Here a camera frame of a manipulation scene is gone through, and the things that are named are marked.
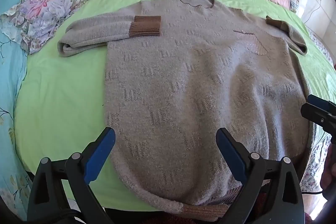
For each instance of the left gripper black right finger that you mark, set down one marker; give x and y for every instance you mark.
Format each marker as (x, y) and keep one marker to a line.
(270, 190)

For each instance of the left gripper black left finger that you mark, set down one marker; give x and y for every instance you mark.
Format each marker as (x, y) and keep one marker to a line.
(61, 191)

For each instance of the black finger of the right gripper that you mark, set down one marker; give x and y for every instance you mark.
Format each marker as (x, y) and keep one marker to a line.
(320, 112)

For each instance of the beige knitted sweater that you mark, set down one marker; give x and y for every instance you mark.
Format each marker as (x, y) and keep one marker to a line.
(177, 71)

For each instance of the person's right hand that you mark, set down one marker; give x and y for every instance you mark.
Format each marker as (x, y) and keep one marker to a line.
(329, 169)

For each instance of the purple floral pillow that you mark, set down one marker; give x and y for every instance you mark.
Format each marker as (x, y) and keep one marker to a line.
(32, 23)

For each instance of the blue floral quilt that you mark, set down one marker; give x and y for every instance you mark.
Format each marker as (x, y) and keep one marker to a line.
(15, 182)

